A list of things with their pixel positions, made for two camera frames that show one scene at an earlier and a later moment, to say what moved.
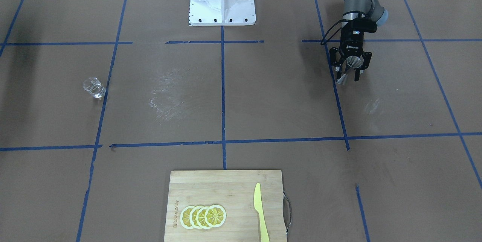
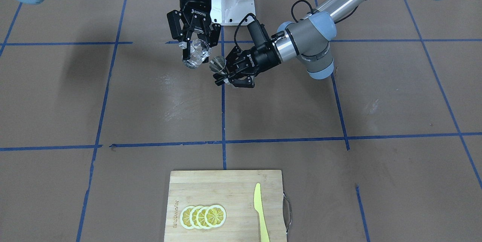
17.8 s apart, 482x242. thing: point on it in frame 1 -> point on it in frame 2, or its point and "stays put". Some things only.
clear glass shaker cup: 93,85 -> 197,55
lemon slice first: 215,216 stays put
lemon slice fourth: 185,217 stays put
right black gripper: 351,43 -> 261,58
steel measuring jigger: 352,62 -> 217,64
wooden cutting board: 234,191 stays put
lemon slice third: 192,217 stays put
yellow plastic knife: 257,201 stays put
